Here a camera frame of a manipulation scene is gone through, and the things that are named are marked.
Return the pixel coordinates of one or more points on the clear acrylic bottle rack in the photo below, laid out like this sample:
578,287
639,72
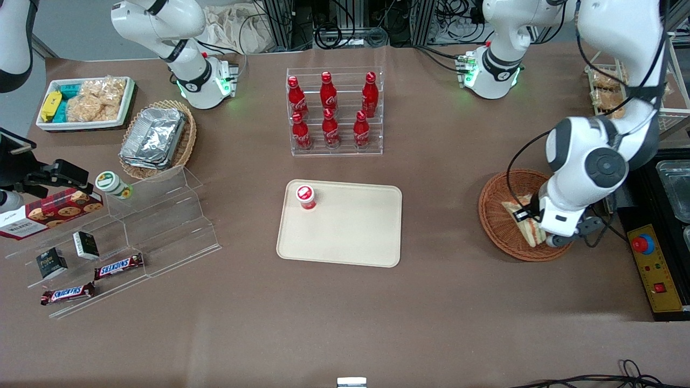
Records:
345,151

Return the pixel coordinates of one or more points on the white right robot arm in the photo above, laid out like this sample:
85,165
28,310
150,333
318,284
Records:
188,70

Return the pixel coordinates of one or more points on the steel pan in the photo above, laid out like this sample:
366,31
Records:
676,188

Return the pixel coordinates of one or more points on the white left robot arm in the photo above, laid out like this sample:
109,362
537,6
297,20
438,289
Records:
582,161

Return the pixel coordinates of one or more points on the stacked aluminium foil containers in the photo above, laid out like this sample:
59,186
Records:
153,137

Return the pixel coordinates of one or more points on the Snickers chocolate bar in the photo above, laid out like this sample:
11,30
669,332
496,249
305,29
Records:
118,267
67,293

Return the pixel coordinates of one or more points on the clear bag of chips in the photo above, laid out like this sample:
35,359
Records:
609,103
606,81

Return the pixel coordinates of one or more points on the teal snack packet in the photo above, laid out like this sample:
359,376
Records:
61,112
69,90

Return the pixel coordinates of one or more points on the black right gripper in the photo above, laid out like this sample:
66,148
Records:
15,166

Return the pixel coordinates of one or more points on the red tartan cookie box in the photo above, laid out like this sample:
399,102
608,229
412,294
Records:
54,213

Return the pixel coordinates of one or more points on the black machine with yellow panel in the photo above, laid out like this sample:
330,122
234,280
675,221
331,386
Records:
668,269

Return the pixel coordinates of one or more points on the triangular sandwich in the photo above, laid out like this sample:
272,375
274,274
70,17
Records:
528,233

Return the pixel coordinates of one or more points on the red cola bottle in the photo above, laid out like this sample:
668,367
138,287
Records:
330,132
295,99
301,134
370,97
361,132
328,94

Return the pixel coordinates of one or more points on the yellow snack packet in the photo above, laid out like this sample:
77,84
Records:
50,106

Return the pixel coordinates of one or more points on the beige cloth bag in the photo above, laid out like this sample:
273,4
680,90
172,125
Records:
232,29

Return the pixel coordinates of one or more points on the clear acrylic stepped shelf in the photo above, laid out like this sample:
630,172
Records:
161,215

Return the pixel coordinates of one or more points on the green white yogurt cup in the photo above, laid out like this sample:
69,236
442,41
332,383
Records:
110,183

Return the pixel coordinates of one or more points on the beige plastic tray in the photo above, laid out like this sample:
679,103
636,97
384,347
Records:
350,231

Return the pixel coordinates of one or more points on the clear bag of rice crackers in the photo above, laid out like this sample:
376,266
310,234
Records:
89,110
105,89

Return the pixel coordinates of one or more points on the white rectangular snack bin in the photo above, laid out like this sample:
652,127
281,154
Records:
81,125

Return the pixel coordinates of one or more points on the oval light wicker basket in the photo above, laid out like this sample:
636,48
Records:
188,140

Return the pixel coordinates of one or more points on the small black box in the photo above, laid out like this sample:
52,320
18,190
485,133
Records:
86,245
52,263

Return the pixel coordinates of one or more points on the small red white cup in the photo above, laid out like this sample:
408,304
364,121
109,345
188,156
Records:
305,196

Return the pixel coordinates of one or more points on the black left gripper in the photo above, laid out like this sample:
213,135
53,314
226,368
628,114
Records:
531,208

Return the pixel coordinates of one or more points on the aluminium frame post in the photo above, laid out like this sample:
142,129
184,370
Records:
280,21
426,21

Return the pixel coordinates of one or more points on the round brown wicker basket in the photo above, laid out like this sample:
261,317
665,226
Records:
496,215

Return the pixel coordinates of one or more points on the white power strip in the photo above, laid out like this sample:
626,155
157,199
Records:
458,29

